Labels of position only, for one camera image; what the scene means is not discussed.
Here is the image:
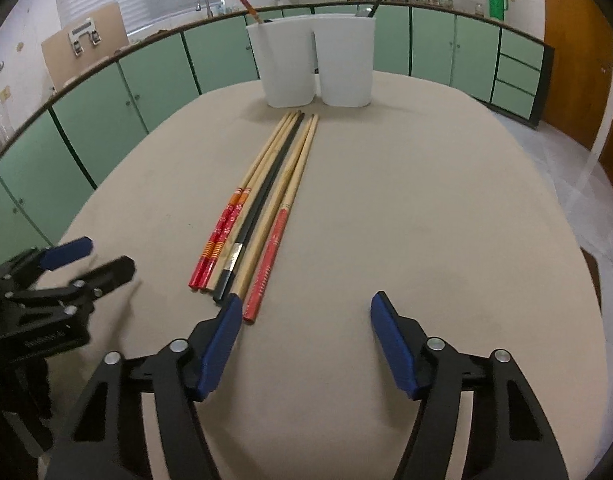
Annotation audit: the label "black chopstick silver band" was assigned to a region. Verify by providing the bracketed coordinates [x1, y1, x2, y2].
[210, 110, 304, 304]

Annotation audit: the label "red handled bamboo chopstick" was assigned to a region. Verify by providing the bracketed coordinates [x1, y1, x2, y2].
[244, 115, 320, 324]

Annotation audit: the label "plain bamboo chopstick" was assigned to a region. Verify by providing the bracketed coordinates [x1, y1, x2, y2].
[230, 115, 314, 300]

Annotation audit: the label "white double utensil holder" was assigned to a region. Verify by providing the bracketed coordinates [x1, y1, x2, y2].
[247, 13, 376, 108]

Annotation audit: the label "green lower kitchen cabinets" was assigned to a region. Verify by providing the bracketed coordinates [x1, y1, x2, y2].
[0, 4, 555, 264]

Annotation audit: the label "chrome sink faucet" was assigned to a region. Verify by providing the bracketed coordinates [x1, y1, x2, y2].
[196, 0, 213, 18]

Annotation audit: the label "brown wooden door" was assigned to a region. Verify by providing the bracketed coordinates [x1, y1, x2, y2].
[543, 0, 613, 148]

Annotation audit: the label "green thermos jug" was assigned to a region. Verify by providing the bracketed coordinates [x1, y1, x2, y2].
[488, 0, 508, 22]

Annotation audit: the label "cardboard panel with handles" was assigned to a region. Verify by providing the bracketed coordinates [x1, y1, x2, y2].
[42, 2, 130, 91]

